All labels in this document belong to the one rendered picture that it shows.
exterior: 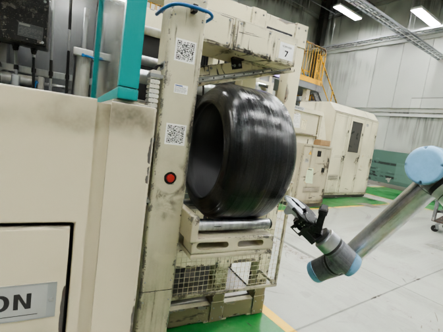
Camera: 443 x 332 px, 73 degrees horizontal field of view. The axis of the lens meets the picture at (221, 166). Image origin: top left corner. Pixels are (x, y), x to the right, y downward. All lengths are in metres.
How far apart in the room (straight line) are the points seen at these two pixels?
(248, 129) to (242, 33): 0.64
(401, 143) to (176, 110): 12.32
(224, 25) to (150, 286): 1.15
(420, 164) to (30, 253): 0.98
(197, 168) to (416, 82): 12.28
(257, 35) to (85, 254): 1.38
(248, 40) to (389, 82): 12.41
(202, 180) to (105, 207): 1.17
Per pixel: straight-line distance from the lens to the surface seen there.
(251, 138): 1.00
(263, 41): 1.59
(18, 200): 0.32
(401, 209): 1.26
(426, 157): 1.06
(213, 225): 1.13
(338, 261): 1.24
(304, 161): 5.83
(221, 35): 1.48
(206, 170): 1.49
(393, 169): 13.08
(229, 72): 1.62
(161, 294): 1.27
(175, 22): 1.12
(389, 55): 14.15
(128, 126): 0.31
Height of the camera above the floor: 1.25
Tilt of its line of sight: 7 degrees down
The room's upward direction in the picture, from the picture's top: 8 degrees clockwise
